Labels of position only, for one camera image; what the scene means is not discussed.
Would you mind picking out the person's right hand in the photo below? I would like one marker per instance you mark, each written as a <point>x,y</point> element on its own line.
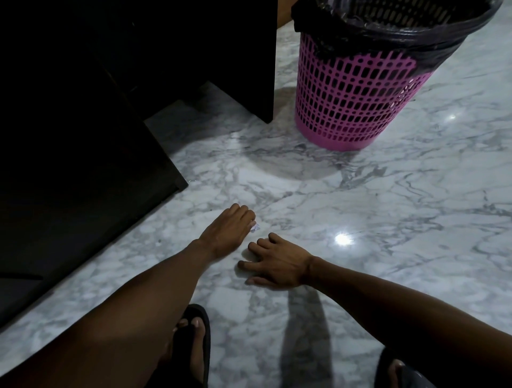
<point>284,264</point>

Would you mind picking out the person's left hand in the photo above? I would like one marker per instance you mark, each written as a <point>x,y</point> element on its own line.
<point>228,232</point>

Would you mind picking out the white paper ball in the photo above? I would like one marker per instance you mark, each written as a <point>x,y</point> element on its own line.
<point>255,227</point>

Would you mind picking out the dark wooden cabinet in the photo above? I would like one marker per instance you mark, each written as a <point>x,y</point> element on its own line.
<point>200,48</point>

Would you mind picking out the person's left forearm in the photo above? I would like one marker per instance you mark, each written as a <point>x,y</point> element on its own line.
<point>120,327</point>

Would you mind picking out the person's right forearm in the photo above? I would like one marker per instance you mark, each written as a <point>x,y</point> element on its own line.
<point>420,319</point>

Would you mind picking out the person's left foot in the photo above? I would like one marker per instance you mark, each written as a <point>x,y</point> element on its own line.
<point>198,347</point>

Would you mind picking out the person's foot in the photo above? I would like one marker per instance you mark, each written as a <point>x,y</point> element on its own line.
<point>396,371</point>
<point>198,347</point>

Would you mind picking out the person's right foot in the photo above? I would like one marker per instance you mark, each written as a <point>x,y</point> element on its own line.
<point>396,371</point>

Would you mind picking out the black sandal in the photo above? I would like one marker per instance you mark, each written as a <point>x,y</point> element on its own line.
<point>206,319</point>
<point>416,377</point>

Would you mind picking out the brown wooden slatted door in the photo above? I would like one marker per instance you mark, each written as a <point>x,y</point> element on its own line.
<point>286,12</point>

